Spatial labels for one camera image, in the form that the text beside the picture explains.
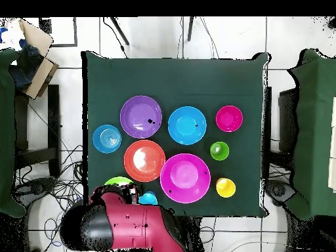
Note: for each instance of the orange bowl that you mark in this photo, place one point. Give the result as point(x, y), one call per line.
point(153, 168)

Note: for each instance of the purple bowl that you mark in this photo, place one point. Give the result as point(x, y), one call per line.
point(136, 113)

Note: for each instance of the large pink bowl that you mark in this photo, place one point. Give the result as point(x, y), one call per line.
point(185, 178)

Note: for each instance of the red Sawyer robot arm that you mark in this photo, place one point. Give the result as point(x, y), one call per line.
point(131, 223)

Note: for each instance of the large blue bowl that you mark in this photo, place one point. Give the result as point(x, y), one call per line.
point(187, 126)

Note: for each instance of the green cup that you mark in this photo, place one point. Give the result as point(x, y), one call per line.
point(222, 155)

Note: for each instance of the dark green tablecloth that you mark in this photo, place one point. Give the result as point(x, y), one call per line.
point(170, 78)

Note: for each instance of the small translucent blue bowl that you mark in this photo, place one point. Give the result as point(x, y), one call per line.
point(106, 139)

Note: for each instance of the blue cup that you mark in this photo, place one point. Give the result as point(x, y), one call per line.
point(149, 199)

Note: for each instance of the green bowl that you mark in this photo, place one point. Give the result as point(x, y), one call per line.
point(119, 181)

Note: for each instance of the small pink bowl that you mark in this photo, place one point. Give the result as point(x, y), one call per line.
point(229, 118)

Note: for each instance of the yellow cup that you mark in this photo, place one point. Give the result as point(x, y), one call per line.
point(226, 188)

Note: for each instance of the black tripod leg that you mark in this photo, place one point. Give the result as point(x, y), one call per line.
point(119, 31)
point(190, 29)

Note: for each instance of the green cloth side table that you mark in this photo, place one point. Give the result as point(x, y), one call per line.
point(6, 131)
point(315, 131)

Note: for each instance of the dark blue bag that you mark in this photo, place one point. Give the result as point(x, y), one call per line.
point(26, 68)

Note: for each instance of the cardboard box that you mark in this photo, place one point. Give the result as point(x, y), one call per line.
point(36, 36)

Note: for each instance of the black chair frame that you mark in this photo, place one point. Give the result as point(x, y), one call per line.
point(53, 118)
point(267, 118)

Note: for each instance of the grey pedestal foot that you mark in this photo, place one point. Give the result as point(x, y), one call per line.
point(279, 190)
point(36, 185)

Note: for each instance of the black square frame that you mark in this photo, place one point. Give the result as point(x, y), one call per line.
point(75, 31)

